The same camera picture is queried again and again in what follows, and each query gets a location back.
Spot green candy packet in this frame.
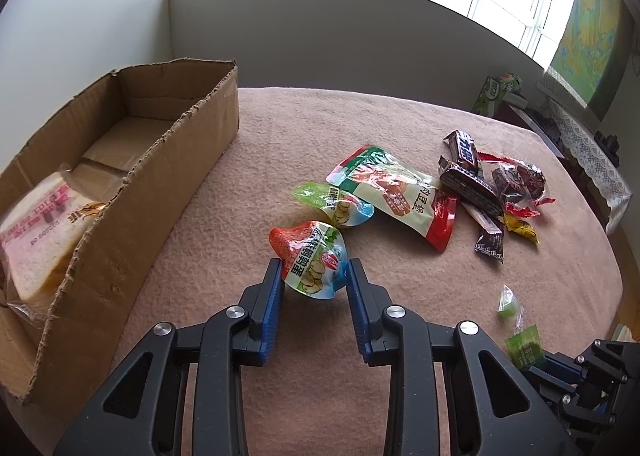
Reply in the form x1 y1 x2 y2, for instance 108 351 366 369
506 325 546 369

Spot black small candy packet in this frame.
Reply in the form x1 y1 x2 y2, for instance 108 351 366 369
462 203 503 263

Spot yellow candy wrapper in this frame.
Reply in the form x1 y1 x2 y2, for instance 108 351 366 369
503 213 539 245

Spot clear bag red dates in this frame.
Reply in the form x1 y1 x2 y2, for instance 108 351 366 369
478 152 555 219

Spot sliced bread bag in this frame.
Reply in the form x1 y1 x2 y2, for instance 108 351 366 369
1 170 105 327

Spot dark brown wafer bar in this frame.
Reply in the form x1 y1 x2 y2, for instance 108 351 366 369
438 156 503 217

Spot orange blue snack pouch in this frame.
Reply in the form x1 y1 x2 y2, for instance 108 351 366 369
269 220 348 300

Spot red green white snack bag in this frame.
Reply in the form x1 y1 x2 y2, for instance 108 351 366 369
326 145 458 253

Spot snickers chocolate bar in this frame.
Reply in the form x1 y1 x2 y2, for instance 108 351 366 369
440 130 483 178

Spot green blue snack pouch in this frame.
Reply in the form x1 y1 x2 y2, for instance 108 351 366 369
292 182 374 229

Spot small green candy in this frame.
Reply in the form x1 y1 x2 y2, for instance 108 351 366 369
497 285 523 321

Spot pink table cloth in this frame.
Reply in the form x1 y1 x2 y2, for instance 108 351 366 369
8 86 626 456

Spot white lace cloth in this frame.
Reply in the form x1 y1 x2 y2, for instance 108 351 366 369
537 82 632 235

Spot dark side table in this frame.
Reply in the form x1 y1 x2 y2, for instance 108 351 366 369
494 102 574 164

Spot brown cardboard box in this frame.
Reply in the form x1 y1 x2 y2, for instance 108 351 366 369
1 59 240 413

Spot green white carton box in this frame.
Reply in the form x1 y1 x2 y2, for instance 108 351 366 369
472 73 522 117

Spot wall map poster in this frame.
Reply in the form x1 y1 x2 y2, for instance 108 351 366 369
540 0 634 120

